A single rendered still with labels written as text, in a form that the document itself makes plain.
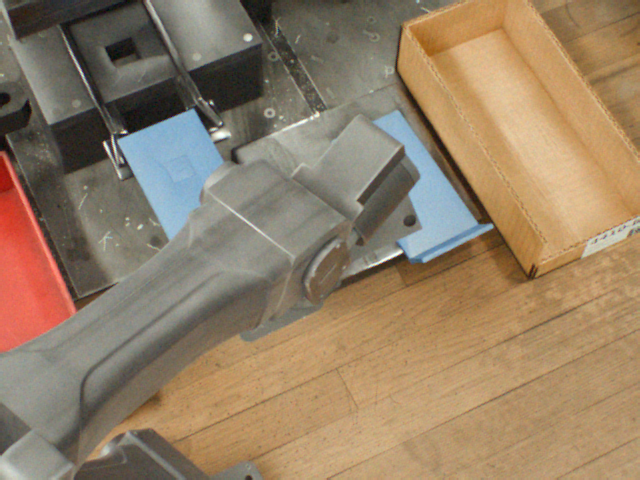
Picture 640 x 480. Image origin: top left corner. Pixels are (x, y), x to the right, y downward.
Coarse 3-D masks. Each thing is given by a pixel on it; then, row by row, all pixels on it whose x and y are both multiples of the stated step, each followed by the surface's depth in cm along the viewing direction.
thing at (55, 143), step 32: (224, 64) 108; (256, 64) 110; (32, 96) 108; (160, 96) 107; (224, 96) 112; (256, 96) 115; (64, 128) 105; (96, 128) 107; (64, 160) 109; (96, 160) 111
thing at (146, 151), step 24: (168, 120) 103; (192, 120) 103; (120, 144) 102; (144, 144) 102; (168, 144) 102; (192, 144) 102; (144, 168) 101; (144, 192) 100; (168, 192) 100; (192, 192) 100; (168, 216) 99
